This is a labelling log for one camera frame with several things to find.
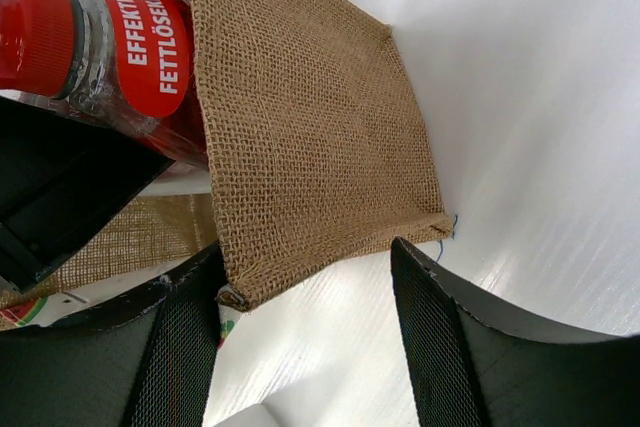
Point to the red cap dish soap bottle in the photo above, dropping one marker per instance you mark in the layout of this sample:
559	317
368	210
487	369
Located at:
128	64

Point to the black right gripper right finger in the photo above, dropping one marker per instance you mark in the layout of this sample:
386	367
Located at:
475	359

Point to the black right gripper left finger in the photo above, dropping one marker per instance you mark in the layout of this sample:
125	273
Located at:
143	358

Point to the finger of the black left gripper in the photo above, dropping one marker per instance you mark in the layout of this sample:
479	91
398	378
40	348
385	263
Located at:
62	181

